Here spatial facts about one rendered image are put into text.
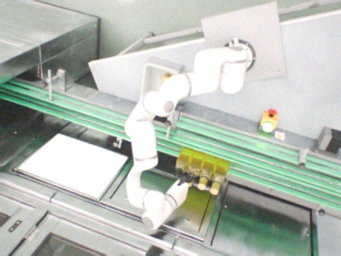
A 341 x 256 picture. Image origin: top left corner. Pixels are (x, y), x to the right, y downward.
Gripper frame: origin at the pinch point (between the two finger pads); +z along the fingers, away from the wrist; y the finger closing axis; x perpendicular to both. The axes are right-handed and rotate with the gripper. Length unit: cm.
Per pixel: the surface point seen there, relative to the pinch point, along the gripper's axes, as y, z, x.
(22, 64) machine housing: 17, 0, 105
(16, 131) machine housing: -16, -13, 97
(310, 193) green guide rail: -4, 37, -46
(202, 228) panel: -12.2, -7.5, -13.8
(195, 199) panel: -12.8, 6.0, -2.9
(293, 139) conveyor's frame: 15, 44, -29
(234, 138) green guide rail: 13.1, 26.1, -6.4
